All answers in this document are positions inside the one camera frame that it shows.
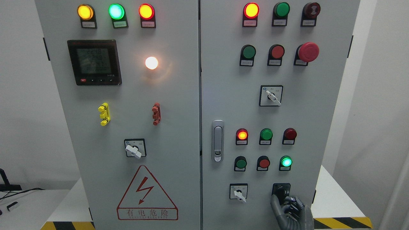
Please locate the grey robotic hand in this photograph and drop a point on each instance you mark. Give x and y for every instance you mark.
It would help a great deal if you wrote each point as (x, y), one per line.
(292, 214)

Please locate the black rotary knob switch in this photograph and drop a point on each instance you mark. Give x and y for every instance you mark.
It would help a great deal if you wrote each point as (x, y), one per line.
(281, 190)

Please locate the white platform with hazard stripes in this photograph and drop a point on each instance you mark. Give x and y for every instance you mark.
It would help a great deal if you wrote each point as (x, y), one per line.
(332, 209)

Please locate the red push button lower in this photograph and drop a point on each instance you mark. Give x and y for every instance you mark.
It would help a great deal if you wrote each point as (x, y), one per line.
(263, 163)

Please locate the red push button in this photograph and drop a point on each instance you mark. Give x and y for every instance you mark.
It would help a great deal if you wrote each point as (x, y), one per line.
(275, 54)
(263, 163)

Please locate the green push button lower left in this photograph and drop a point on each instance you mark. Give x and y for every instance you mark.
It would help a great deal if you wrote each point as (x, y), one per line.
(240, 164)

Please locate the red indicator middle right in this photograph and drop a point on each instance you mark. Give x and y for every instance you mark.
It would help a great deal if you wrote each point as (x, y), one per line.
(289, 136)

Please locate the green indicator middle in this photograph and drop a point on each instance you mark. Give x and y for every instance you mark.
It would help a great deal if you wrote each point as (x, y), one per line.
(265, 137)

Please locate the red lit indicator middle left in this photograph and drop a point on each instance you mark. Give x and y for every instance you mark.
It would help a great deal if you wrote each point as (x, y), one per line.
(241, 136)

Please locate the grey right cabinet door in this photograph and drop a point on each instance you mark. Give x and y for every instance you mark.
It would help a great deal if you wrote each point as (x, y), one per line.
(231, 92)

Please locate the grey cabinet door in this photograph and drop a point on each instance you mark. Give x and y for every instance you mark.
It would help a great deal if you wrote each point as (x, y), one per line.
(173, 146)
(231, 92)

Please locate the red electric hazard sign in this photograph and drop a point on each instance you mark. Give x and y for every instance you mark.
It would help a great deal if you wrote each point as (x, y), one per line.
(145, 199)

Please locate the red emergency stop button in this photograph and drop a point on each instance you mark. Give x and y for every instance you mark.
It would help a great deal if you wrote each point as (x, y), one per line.
(306, 53)

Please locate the red push button upper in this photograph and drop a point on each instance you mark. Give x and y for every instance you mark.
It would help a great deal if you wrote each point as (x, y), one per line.
(275, 54)

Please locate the red terminal connector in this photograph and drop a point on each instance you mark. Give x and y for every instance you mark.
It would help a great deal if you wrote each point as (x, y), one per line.
(156, 114)

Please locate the green push button upper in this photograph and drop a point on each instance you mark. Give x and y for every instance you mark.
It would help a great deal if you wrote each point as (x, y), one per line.
(247, 55)

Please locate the dark red buzzer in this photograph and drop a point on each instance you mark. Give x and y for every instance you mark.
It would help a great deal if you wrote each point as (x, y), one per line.
(309, 14)

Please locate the green indicator top right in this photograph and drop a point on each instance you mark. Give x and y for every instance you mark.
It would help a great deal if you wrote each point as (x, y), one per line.
(280, 14)

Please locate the white glowing lamp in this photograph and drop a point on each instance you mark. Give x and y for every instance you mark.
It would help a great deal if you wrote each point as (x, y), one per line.
(151, 63)

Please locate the red lit indicator top right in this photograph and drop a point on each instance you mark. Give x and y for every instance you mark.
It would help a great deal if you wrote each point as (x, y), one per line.
(250, 15)

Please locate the yellow terminal connector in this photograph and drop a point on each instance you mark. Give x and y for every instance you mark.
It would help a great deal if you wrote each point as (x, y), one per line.
(104, 114)

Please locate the grey left cabinet door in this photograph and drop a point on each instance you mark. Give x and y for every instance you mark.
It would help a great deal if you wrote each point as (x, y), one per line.
(173, 146)

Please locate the black digital power meter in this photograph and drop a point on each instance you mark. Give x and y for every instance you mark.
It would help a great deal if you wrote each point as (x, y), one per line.
(95, 62)

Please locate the red lit indicator light left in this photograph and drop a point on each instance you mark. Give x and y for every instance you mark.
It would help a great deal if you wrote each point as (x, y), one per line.
(147, 16)

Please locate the green lit indicator light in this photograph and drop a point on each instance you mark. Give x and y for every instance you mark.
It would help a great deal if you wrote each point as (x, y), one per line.
(118, 15)

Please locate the small white usb adapter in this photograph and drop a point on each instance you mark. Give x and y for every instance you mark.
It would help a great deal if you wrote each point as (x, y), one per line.
(12, 206)

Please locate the black device with antenna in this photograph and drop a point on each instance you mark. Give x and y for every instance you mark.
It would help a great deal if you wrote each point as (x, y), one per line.
(6, 185)

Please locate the yellow indicator light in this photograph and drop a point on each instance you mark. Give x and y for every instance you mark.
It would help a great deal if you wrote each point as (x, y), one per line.
(87, 16)

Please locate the white selector switch lower right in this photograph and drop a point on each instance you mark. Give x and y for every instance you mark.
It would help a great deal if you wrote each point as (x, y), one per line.
(238, 191)

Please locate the white selector switch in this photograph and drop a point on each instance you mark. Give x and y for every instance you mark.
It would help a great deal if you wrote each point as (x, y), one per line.
(238, 191)
(270, 95)

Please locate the silver door handle lock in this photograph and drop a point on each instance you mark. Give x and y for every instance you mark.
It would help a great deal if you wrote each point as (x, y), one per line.
(217, 140)

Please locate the white selector switch upper right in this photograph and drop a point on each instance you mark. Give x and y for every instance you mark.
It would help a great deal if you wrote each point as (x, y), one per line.
(270, 95)

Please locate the white selector switch left door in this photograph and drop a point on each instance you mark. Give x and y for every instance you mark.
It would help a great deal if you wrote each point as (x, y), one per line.
(135, 148)

